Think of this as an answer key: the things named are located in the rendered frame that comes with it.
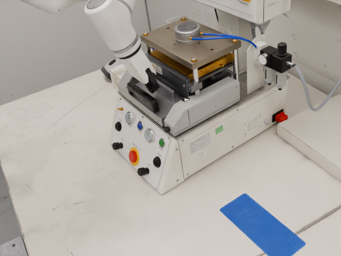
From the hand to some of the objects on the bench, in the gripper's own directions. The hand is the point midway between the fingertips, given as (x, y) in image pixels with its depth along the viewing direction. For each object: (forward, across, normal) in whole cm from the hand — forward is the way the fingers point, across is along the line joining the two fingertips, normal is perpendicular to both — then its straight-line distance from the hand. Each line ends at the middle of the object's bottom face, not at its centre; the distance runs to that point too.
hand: (151, 85), depth 121 cm
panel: (+19, 0, +21) cm, 29 cm away
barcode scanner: (+30, +56, -7) cm, 64 cm away
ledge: (+39, -64, -32) cm, 81 cm away
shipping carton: (+30, +43, -6) cm, 53 cm away
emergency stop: (+18, 0, +20) cm, 27 cm away
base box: (+29, -2, -5) cm, 30 cm away
